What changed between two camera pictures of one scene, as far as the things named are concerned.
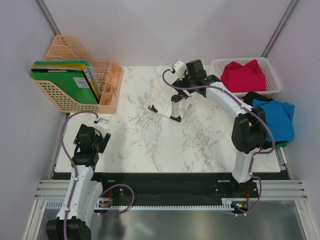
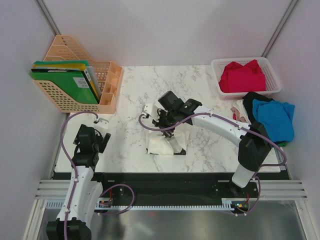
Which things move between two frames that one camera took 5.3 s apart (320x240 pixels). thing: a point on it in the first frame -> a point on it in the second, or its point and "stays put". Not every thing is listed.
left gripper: [102, 140] stays put
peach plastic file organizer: [64, 48] stays put
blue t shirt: [279, 118] stays put
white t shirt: [161, 94] -> [158, 144]
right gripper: [181, 83] -> [160, 123]
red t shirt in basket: [237, 78] stays put
